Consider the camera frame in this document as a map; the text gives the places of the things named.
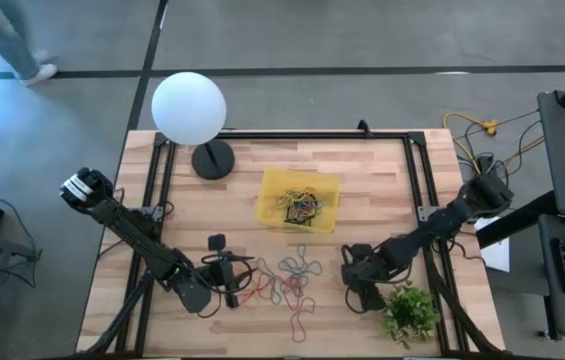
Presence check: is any yellow extension cable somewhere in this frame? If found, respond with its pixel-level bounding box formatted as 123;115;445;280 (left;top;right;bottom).
442;112;546;174

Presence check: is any blue rubber band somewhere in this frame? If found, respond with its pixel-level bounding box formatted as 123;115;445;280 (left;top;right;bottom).
256;257;283;306
277;244;323;280
291;197;324;217

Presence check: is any green potted plant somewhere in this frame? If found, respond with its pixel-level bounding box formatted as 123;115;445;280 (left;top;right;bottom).
380;280;442;350

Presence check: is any person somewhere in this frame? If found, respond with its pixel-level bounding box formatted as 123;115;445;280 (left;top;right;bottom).
0;0;58;87

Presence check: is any black aluminium table frame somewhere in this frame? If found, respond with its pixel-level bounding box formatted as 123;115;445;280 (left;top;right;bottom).
81;130;506;359

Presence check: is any long red rubber band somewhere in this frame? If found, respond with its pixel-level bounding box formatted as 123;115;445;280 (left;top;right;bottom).
287;295;317;344

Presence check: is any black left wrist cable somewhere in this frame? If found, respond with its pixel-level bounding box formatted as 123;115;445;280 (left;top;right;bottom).
199;252;257;320

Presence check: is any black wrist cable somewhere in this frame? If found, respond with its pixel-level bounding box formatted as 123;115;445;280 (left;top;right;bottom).
199;252;257;320
344;287;364;315

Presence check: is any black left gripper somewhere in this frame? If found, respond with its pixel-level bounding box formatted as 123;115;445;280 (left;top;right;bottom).
205;233;253;309

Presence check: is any white paper sheet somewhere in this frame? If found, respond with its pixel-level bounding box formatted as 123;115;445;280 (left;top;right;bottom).
473;213;512;274

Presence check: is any black diagonal beam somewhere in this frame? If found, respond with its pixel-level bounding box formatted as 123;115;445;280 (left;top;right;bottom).
476;192;558;250

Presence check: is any black wavy hair band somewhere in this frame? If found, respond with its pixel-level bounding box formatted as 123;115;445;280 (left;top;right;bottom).
284;204;316;226

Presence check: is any yellow translucent plastic bin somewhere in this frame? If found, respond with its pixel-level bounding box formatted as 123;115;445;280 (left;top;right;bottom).
254;167;341;235

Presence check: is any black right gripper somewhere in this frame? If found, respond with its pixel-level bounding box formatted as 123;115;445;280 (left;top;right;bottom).
340;243;394;312

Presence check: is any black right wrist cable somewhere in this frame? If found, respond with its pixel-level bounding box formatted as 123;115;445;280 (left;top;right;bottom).
344;287;364;315

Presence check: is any white globe table lamp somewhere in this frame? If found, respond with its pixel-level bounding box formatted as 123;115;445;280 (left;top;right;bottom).
150;71;237;181

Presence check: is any black power adapter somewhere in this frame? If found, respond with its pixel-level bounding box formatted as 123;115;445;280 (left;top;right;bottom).
476;154;496;176

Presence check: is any yellow rubber band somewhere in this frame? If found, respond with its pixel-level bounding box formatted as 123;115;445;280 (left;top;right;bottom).
284;186;314;214
274;187;303;211

